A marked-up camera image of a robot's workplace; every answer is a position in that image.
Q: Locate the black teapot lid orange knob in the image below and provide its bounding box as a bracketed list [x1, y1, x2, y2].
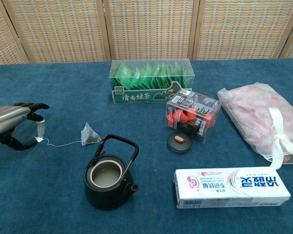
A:
[166, 132, 193, 154]

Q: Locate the pyramid tea bag with string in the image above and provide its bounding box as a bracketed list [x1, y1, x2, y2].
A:
[34, 122, 102, 148]

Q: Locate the clear box of red capsules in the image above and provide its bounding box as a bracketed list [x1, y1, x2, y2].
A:
[164, 88, 222, 144]

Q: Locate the pink translucent plastic bag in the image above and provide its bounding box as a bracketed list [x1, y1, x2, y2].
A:
[217, 82, 293, 170]

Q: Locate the woven wooden folding screen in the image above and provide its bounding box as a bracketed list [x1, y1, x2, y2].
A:
[0, 0, 293, 67]

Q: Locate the blue table cloth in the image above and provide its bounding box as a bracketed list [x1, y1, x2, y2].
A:
[0, 58, 293, 234]

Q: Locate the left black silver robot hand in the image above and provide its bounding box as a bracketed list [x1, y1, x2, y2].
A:
[0, 102, 50, 152]

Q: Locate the green tea bag box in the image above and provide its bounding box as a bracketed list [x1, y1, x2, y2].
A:
[108, 58, 195, 105]

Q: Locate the black cast iron teapot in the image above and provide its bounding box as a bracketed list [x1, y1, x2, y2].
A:
[84, 134, 140, 210]

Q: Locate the white toothpaste box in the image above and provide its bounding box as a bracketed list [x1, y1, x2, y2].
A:
[172, 166, 292, 209]

